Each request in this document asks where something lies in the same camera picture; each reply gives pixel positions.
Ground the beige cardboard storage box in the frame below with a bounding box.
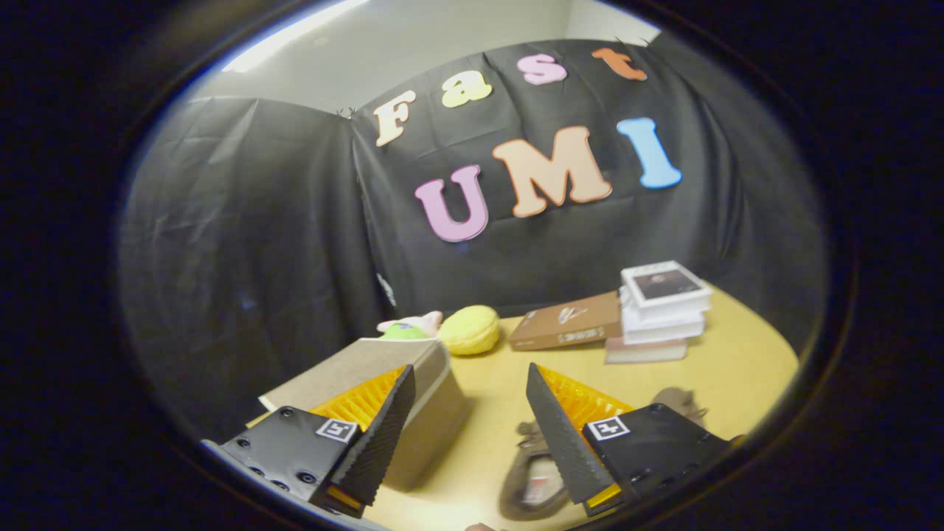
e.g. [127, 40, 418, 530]
[258, 337, 473, 493]

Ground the yellow round plush cushion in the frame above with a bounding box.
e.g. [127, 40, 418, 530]
[439, 305, 502, 357]

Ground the pale pink book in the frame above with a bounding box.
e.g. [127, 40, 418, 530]
[604, 336, 689, 365]

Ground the black backdrop cloth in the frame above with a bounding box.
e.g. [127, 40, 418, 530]
[118, 33, 827, 443]

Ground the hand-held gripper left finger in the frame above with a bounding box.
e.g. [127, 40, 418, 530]
[203, 364, 417, 519]

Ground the white book with dark cover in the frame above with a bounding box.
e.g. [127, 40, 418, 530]
[620, 260, 713, 319]

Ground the brown hardcover book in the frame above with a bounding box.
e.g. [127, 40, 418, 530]
[507, 291, 622, 352]

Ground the pink and green plush toy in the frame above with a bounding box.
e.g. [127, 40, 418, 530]
[376, 310, 444, 341]

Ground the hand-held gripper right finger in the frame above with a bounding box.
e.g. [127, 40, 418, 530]
[525, 361, 732, 518]

